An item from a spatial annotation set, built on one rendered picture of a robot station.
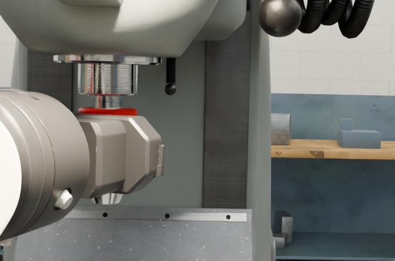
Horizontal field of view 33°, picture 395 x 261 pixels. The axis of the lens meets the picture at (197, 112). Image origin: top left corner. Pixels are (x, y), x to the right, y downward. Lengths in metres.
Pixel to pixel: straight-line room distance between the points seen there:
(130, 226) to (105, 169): 0.47
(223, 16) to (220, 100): 0.28
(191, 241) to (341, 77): 4.02
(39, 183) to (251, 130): 0.57
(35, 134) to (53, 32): 0.11
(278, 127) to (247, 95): 3.34
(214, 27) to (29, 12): 0.23
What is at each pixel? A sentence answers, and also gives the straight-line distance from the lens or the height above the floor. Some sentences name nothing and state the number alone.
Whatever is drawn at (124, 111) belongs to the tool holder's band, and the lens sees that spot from 0.52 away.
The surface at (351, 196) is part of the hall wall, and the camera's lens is 4.95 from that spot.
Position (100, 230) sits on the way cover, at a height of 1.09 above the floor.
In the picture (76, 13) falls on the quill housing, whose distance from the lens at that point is 0.45.
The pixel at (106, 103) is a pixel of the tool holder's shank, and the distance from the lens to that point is 0.53.
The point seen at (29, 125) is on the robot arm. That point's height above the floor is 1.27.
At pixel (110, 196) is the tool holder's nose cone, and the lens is 0.53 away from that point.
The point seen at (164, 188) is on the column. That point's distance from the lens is 0.92.
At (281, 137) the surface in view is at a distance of 4.24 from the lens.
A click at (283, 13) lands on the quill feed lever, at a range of 0.45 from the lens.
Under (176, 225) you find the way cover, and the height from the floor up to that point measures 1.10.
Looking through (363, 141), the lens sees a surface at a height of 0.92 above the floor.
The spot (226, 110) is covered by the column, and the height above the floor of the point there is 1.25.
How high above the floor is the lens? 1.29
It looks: 3 degrees down
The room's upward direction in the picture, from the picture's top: 1 degrees clockwise
